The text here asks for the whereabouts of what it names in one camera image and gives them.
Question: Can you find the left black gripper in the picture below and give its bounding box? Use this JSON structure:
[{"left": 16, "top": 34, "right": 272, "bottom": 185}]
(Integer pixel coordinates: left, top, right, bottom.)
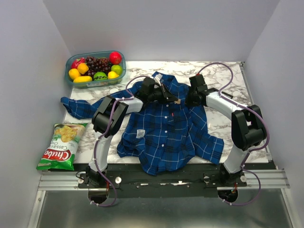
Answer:
[{"left": 148, "top": 84, "right": 178, "bottom": 105}]

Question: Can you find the blue plaid shirt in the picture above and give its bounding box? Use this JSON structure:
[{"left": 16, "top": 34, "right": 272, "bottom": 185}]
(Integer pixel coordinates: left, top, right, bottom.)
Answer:
[{"left": 60, "top": 71, "right": 225, "bottom": 176}]

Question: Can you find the brooch box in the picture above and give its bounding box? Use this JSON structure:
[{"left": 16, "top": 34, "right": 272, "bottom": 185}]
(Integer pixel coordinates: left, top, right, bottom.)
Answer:
[{"left": 221, "top": 92, "right": 233, "bottom": 99}]

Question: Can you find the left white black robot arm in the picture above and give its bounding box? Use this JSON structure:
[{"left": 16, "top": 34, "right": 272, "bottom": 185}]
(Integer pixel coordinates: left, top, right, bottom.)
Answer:
[{"left": 85, "top": 74, "right": 180, "bottom": 188}]

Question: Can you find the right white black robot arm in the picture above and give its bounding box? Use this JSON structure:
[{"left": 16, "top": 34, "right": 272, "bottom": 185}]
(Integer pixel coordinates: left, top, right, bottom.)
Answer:
[{"left": 185, "top": 74, "right": 267, "bottom": 186}]

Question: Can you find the green lime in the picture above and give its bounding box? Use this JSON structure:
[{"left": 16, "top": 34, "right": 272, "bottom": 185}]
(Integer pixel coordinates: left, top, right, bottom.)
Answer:
[{"left": 111, "top": 65, "right": 123, "bottom": 76}]

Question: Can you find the yellow lemon right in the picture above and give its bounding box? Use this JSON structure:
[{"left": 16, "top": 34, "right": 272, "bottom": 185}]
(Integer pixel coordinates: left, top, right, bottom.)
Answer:
[{"left": 107, "top": 71, "right": 119, "bottom": 79}]

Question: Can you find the yellow lemon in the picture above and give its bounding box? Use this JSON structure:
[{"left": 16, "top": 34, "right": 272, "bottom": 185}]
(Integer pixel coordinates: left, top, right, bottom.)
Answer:
[
  {"left": 107, "top": 71, "right": 119, "bottom": 79},
  {"left": 68, "top": 68, "right": 81, "bottom": 81}
]

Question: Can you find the red apple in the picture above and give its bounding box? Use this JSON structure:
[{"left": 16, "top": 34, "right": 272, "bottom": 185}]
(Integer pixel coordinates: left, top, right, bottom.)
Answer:
[{"left": 109, "top": 51, "right": 122, "bottom": 65}]

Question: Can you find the purple grape bunch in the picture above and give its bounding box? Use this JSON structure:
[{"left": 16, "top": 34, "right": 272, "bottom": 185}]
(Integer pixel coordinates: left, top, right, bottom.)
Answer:
[{"left": 85, "top": 56, "right": 113, "bottom": 77}]

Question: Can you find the clear teal fruit container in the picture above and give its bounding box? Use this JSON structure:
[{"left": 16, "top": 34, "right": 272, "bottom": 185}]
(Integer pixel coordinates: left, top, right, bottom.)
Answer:
[{"left": 65, "top": 51, "right": 126, "bottom": 88}]

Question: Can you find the yellow mango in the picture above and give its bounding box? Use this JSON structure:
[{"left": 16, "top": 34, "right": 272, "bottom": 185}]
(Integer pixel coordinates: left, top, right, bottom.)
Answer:
[{"left": 73, "top": 76, "right": 92, "bottom": 83}]

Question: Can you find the orange fruit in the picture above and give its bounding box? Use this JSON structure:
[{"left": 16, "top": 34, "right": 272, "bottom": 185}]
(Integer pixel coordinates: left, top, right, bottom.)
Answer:
[{"left": 77, "top": 63, "right": 89, "bottom": 75}]

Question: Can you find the yellow lemon left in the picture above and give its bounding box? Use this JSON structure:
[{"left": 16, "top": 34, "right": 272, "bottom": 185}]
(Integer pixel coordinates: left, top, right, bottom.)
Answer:
[{"left": 68, "top": 68, "right": 81, "bottom": 81}]

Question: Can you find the pink dragon fruit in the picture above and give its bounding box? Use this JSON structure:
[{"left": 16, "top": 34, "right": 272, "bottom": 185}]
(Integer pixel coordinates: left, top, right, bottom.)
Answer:
[{"left": 71, "top": 57, "right": 86, "bottom": 69}]

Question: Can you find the green red snack bag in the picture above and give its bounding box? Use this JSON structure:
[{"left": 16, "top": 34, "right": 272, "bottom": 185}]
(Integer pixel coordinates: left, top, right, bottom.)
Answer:
[{"left": 36, "top": 123, "right": 87, "bottom": 171}]

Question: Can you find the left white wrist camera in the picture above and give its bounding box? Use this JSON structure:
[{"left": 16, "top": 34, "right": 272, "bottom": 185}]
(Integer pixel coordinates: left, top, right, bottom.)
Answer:
[{"left": 153, "top": 73, "right": 162, "bottom": 87}]

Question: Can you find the purple cable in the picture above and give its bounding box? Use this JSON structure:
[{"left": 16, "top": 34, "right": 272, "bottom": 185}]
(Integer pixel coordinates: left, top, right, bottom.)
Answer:
[
  {"left": 196, "top": 62, "right": 270, "bottom": 171},
  {"left": 220, "top": 168, "right": 262, "bottom": 207},
  {"left": 91, "top": 76, "right": 152, "bottom": 208}
]

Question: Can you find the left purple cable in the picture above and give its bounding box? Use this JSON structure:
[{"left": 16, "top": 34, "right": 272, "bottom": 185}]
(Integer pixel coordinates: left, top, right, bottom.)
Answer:
[{"left": 91, "top": 76, "right": 152, "bottom": 208}]

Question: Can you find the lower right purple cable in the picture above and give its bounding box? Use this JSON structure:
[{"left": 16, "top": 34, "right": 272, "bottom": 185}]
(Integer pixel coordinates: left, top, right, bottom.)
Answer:
[{"left": 220, "top": 168, "right": 262, "bottom": 207}]

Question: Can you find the black front mounting rail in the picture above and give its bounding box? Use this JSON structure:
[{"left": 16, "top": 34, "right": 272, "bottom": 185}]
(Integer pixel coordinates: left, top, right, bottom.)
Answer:
[{"left": 78, "top": 164, "right": 247, "bottom": 199}]

